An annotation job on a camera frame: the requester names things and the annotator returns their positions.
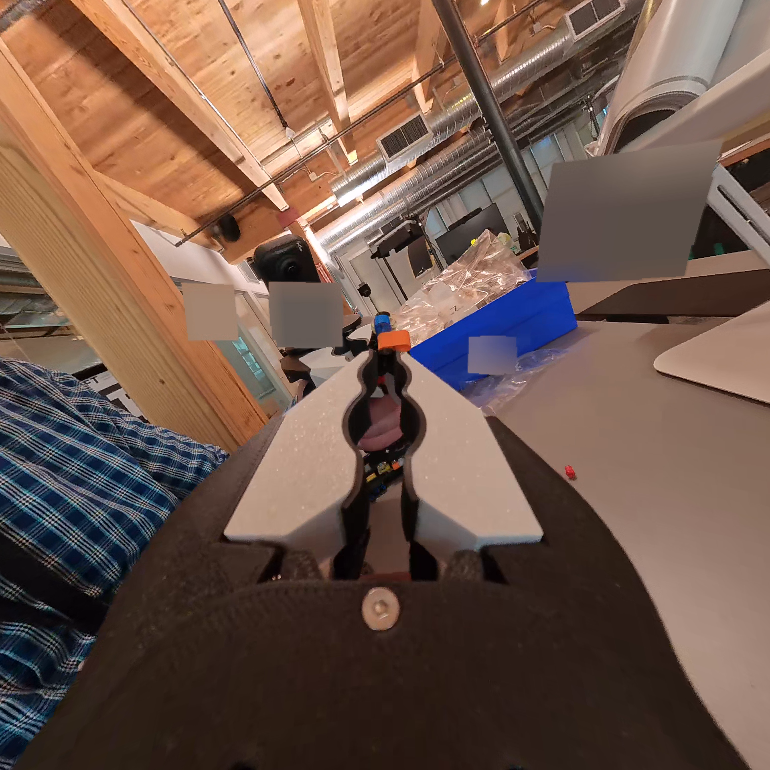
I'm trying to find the black studio light stand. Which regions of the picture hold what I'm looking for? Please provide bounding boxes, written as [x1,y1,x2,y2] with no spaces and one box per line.
[368,219,435,302]

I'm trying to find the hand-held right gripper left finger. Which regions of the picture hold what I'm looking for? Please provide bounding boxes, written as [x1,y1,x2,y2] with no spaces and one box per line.
[223,351,377,581]

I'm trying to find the person's plaid shirt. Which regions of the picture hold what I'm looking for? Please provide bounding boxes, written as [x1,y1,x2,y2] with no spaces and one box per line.
[0,358,231,768]

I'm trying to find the silver ventilation duct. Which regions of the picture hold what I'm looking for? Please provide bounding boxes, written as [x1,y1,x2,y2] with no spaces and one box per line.
[313,18,608,253]

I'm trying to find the black lego gear assembly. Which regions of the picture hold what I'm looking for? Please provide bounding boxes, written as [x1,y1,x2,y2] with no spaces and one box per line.
[361,311,413,386]

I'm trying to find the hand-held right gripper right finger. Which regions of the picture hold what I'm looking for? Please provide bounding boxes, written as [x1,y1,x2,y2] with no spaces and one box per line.
[394,351,545,581]

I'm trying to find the black pole stand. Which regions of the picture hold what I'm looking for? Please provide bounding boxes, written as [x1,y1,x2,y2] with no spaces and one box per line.
[432,0,545,232]

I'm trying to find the clear plastic bag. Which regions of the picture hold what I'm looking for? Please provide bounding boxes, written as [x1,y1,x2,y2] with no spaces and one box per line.
[463,348,566,416]

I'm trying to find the pile of clear plastic bags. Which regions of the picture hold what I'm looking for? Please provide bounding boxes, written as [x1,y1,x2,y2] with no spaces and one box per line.
[397,231,539,334]

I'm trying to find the large black monitor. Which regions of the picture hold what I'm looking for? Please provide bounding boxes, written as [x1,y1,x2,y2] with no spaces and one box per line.
[434,203,511,265]

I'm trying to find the dark flat box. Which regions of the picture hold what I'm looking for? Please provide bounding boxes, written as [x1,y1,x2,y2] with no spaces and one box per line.
[574,274,770,324]

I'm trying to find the blue plastic bin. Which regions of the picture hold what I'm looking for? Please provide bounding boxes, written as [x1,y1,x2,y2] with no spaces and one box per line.
[412,282,578,392]

